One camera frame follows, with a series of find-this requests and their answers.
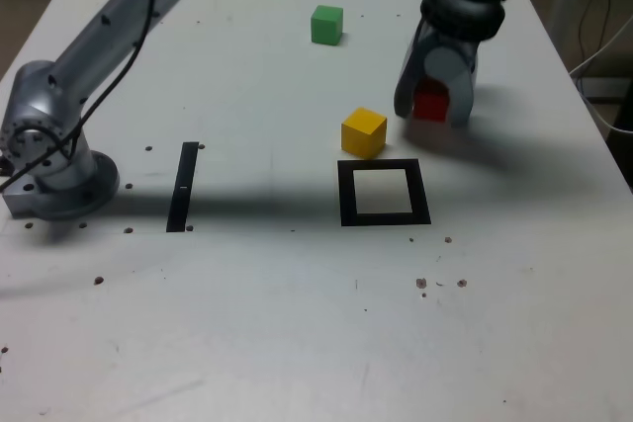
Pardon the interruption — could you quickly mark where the red cube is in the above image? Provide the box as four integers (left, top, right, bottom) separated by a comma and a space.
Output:
412, 76, 450, 123

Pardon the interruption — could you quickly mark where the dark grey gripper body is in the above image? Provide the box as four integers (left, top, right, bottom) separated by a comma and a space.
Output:
421, 18, 485, 51

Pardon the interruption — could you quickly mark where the black tape strip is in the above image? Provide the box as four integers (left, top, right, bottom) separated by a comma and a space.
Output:
165, 141, 201, 234

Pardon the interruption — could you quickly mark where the white cable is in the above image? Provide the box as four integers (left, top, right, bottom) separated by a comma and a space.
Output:
568, 14, 633, 136

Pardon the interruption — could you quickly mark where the black tape square outline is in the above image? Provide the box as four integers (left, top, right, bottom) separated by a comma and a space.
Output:
336, 158, 432, 228

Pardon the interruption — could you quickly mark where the yellow cube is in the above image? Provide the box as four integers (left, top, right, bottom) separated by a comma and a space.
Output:
340, 106, 389, 160

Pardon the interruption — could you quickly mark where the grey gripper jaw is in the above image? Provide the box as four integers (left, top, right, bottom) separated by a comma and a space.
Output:
394, 21, 432, 120
423, 41, 480, 127

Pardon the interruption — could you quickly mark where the green cube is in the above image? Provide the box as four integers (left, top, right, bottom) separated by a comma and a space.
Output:
310, 4, 345, 46

